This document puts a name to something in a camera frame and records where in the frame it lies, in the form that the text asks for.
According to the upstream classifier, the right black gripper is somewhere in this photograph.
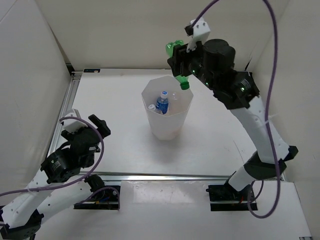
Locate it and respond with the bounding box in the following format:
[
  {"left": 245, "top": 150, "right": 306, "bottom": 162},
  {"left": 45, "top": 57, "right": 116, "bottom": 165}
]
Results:
[{"left": 168, "top": 37, "right": 218, "bottom": 91}]

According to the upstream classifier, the green plastic bottle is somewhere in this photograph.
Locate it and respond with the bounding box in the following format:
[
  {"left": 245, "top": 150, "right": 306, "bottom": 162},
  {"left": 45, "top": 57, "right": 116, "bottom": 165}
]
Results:
[{"left": 165, "top": 40, "right": 190, "bottom": 91}]

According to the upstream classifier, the clear plastic bottle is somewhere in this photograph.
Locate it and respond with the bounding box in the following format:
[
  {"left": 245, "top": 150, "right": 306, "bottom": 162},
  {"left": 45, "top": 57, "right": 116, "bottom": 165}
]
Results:
[{"left": 170, "top": 92, "right": 181, "bottom": 102}]

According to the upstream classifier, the blue label Pocari bottle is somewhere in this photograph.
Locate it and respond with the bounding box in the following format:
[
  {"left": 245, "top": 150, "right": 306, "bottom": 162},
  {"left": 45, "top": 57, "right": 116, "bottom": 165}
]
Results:
[{"left": 155, "top": 91, "right": 169, "bottom": 115}]

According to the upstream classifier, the clear bottle white label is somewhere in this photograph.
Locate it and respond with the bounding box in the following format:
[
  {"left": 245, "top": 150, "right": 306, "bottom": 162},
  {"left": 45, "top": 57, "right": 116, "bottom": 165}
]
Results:
[{"left": 147, "top": 104, "right": 162, "bottom": 115}]

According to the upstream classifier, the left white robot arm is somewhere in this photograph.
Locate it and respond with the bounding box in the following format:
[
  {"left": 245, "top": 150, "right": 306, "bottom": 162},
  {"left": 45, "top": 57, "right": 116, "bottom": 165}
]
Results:
[{"left": 0, "top": 113, "right": 111, "bottom": 240}]

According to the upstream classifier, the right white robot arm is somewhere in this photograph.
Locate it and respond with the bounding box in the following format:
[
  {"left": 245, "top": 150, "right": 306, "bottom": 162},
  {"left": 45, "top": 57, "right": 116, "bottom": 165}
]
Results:
[{"left": 165, "top": 39, "right": 298, "bottom": 200}]

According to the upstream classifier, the white octagonal plastic bin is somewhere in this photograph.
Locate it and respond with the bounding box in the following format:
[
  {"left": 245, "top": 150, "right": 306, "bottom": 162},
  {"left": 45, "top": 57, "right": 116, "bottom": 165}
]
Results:
[{"left": 141, "top": 75, "right": 194, "bottom": 141}]

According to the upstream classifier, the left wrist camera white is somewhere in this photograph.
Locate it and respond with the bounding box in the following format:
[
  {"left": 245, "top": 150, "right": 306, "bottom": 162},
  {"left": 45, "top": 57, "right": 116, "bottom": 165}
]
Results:
[{"left": 59, "top": 108, "right": 87, "bottom": 134}]

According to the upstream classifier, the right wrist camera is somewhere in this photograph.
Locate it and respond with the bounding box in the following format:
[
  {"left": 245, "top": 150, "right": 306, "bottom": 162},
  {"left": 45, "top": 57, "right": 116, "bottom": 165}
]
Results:
[{"left": 184, "top": 17, "right": 211, "bottom": 53}]

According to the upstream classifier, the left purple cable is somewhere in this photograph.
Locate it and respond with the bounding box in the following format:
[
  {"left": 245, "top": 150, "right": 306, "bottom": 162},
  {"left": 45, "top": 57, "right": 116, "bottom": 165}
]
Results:
[{"left": 0, "top": 116, "right": 121, "bottom": 225}]

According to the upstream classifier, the purple cable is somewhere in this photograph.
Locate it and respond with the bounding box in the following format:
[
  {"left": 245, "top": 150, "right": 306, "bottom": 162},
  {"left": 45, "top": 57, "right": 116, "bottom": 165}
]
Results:
[
  {"left": 191, "top": 0, "right": 281, "bottom": 219},
  {"left": 0, "top": 116, "right": 121, "bottom": 225}
]

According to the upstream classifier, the aluminium front rail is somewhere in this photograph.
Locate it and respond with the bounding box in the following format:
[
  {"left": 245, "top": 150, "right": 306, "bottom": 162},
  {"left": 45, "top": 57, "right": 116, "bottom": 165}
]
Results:
[{"left": 95, "top": 172, "right": 229, "bottom": 182}]

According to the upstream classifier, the left aluminium frame rail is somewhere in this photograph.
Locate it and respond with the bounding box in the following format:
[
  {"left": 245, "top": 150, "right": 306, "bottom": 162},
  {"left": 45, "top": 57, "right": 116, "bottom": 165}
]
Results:
[{"left": 12, "top": 71, "right": 82, "bottom": 240}]

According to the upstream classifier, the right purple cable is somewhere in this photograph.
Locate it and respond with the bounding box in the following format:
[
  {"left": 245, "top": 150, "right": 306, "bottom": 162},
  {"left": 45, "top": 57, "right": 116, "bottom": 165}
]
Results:
[{"left": 191, "top": 0, "right": 281, "bottom": 219}]

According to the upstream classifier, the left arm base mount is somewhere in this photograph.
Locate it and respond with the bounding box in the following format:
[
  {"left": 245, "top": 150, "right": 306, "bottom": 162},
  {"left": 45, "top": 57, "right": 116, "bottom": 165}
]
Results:
[{"left": 73, "top": 185, "right": 121, "bottom": 211}]

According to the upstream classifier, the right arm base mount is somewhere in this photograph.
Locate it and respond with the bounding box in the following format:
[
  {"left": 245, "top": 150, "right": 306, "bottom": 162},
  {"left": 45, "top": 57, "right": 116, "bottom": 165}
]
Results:
[{"left": 205, "top": 184, "right": 250, "bottom": 212}]

